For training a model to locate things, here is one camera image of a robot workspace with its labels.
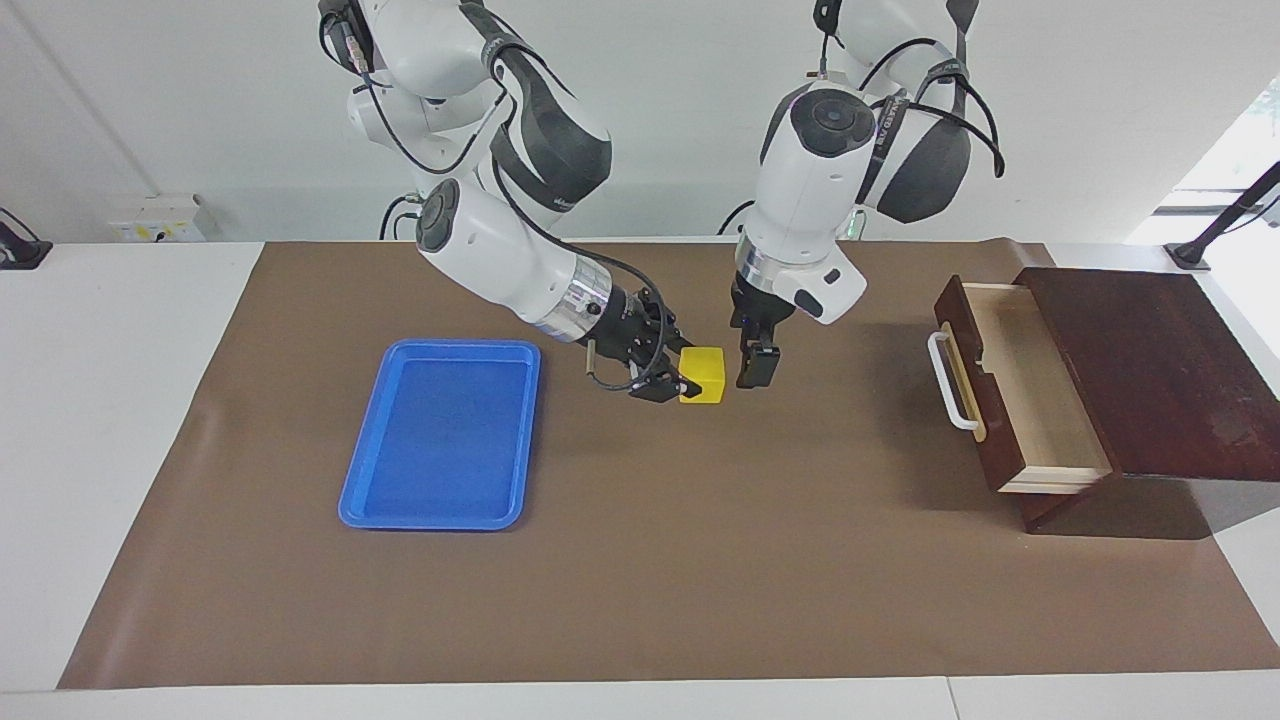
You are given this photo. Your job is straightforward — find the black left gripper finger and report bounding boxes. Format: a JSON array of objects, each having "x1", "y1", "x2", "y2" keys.
[{"x1": 736, "y1": 341, "x2": 782, "y2": 390}]

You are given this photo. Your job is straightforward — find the yellow cube block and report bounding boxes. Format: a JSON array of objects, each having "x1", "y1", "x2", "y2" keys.
[{"x1": 679, "y1": 346, "x2": 726, "y2": 406}]

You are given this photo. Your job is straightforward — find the white drawer handle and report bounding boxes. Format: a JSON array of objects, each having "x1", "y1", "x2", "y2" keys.
[{"x1": 927, "y1": 330, "x2": 982, "y2": 433}]

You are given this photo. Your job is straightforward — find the dark wooden drawer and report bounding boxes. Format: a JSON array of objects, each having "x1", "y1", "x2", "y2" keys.
[{"x1": 933, "y1": 275, "x2": 1120, "y2": 497}]

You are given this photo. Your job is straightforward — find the brown table mat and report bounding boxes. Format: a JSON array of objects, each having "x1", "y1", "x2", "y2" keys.
[{"x1": 57, "y1": 238, "x2": 1280, "y2": 691}]

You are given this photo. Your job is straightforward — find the blue plastic tray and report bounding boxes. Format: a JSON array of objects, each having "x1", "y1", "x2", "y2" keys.
[{"x1": 337, "y1": 338, "x2": 543, "y2": 532}]

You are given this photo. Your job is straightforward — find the dark wooden cabinet case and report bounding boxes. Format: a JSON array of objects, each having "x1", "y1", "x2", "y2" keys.
[{"x1": 1010, "y1": 265, "x2": 1280, "y2": 536}]

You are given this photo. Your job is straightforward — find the black angled stand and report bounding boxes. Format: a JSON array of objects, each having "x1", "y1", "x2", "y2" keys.
[{"x1": 1165, "y1": 160, "x2": 1280, "y2": 274}]

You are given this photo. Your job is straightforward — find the black table clamp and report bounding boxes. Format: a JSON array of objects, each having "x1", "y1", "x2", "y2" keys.
[{"x1": 0, "y1": 207, "x2": 54, "y2": 272}]

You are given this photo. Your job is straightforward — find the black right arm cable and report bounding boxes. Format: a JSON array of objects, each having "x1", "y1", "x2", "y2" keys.
[{"x1": 318, "y1": 0, "x2": 673, "y2": 393}]

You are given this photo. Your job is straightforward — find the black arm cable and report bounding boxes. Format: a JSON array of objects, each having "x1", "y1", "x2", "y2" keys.
[
  {"x1": 318, "y1": 0, "x2": 673, "y2": 393},
  {"x1": 815, "y1": 0, "x2": 1007, "y2": 182}
]

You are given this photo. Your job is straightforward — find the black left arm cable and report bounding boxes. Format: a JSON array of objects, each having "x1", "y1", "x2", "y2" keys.
[{"x1": 815, "y1": 0, "x2": 1007, "y2": 182}]

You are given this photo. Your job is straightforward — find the white wall socket box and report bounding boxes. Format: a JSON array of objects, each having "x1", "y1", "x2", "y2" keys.
[{"x1": 107, "y1": 194, "x2": 207, "y2": 245}]

